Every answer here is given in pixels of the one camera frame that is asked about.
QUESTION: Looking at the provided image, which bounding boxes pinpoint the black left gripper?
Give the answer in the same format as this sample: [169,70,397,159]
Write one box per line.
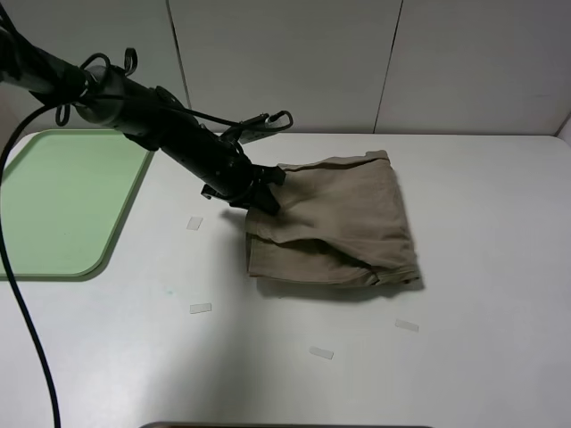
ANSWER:
[196,142,286,215]

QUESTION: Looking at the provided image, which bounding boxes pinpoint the khaki shorts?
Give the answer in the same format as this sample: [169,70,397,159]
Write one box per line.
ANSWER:
[245,150,421,288]

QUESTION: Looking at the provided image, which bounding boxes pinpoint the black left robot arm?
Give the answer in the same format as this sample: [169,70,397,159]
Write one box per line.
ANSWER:
[1,12,294,215]

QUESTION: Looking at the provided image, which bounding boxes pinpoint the green plastic tray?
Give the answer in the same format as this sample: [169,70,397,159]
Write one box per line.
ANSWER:
[1,129,153,281]

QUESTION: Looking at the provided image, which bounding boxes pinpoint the clear tape piece lower left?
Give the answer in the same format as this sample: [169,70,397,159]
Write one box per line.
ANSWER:
[189,303,212,315]

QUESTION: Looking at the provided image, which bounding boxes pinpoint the clear tape piece bottom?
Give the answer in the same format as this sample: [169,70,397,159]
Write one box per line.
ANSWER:
[309,346,335,360]

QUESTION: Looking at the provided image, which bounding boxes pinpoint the clear tape piece lower right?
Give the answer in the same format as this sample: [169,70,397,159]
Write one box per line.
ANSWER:
[394,319,419,333]

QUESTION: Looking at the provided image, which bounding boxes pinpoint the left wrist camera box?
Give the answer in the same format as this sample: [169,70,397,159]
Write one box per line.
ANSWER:
[220,114,288,144]

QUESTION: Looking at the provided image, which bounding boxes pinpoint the black left camera cable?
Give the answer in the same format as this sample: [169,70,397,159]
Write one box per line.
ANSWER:
[0,104,62,428]

